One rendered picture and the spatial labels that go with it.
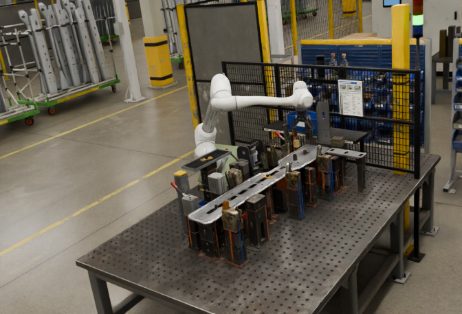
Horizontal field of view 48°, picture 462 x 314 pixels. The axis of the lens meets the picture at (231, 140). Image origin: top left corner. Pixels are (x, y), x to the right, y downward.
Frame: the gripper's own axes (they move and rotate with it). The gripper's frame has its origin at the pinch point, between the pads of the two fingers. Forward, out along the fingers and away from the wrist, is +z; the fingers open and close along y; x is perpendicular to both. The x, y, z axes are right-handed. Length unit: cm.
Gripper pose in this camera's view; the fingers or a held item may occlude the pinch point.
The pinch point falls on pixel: (303, 135)
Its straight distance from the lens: 389.6
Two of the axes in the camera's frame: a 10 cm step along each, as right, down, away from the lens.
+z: 1.2, 9.4, 3.3
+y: 7.5, 1.3, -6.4
